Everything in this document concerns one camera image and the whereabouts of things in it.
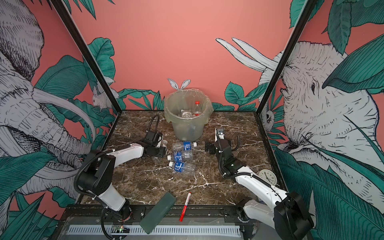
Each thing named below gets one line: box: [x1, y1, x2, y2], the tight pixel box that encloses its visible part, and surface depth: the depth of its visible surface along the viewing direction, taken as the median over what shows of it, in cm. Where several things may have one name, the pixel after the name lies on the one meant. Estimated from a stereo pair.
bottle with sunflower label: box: [180, 109, 193, 119], surface depth 85 cm
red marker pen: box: [179, 192, 192, 222], surface depth 77 cm
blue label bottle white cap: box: [168, 160, 196, 175], surface depth 88 cm
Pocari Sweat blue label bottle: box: [173, 150, 193, 162], surface depth 92 cm
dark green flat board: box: [139, 191, 177, 235], surface depth 75 cm
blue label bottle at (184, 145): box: [173, 141, 198, 151], surface depth 97 cm
